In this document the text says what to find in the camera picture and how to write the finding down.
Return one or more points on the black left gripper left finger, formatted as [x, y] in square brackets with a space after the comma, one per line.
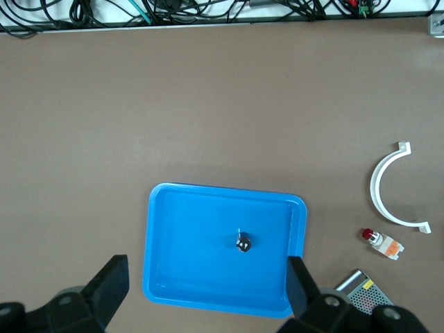
[86, 301]

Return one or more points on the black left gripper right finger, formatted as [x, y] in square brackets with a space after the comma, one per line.
[333, 308]

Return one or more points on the red push button white base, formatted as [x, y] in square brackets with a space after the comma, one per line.
[383, 244]

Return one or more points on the white table edge rail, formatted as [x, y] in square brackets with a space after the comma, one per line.
[243, 19]

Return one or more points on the small black capacitor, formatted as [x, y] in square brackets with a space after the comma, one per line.
[243, 243]

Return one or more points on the metal mesh power supply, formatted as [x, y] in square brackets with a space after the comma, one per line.
[366, 295]

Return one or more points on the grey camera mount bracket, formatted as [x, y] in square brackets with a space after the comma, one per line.
[437, 25]

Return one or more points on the white curved pipe clamp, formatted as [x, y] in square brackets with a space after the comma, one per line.
[376, 187]

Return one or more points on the blue plastic tray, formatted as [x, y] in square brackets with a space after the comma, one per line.
[222, 249]

